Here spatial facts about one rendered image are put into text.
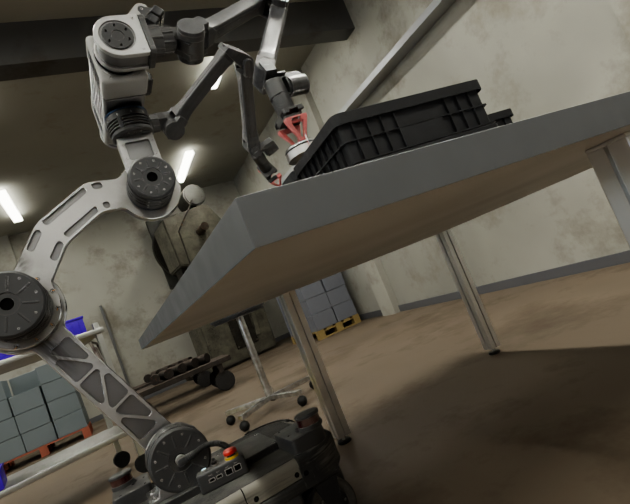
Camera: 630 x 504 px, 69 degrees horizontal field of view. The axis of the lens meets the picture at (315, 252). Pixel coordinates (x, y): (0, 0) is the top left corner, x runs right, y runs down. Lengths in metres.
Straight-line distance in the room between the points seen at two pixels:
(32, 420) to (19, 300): 5.53
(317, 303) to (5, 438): 4.09
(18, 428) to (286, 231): 6.66
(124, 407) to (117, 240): 7.60
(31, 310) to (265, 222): 1.11
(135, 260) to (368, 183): 8.65
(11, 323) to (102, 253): 7.64
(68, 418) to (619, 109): 6.66
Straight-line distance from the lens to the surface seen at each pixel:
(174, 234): 7.83
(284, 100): 1.35
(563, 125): 0.58
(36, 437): 6.92
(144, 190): 1.50
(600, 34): 3.69
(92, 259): 8.99
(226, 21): 1.60
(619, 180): 0.79
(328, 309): 6.33
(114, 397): 1.56
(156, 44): 1.47
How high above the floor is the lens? 0.62
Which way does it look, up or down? 5 degrees up
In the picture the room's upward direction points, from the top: 22 degrees counter-clockwise
